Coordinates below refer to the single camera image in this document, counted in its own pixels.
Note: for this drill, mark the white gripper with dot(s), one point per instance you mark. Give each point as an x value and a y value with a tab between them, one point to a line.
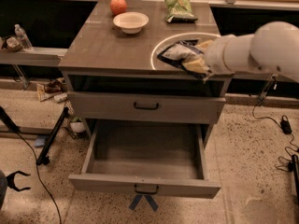
214	57

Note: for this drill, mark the blue chip bag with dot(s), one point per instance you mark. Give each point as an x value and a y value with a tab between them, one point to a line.
183	51

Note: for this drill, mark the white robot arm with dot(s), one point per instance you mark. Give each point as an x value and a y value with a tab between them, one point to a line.
272	49

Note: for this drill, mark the green chip bag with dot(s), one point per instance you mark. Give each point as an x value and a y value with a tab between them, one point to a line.
179	11

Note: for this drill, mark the grey drawer cabinet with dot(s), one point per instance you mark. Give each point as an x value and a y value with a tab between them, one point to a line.
104	59

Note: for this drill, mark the open lower drawer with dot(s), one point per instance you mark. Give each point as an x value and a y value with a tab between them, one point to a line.
149	158

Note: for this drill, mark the closed upper drawer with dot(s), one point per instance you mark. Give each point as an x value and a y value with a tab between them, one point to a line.
146	107

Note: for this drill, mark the white bowl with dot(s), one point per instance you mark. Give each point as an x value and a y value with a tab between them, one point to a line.
131	22

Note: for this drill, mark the red apple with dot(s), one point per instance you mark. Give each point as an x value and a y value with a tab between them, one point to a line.
118	6

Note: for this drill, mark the black power adapter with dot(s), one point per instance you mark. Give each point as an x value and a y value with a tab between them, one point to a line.
285	125

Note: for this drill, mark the small white cup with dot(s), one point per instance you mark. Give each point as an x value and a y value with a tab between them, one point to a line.
77	127

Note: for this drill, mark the crumpled trash pile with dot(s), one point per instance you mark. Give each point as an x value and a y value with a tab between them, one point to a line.
50	89

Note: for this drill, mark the clear water bottle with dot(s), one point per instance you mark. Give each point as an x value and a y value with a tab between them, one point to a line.
23	38

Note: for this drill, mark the brown bowl on ledge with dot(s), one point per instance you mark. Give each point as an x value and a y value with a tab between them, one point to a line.
10	44

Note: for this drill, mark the black tripod leg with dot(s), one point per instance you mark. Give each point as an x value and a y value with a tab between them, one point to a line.
43	156

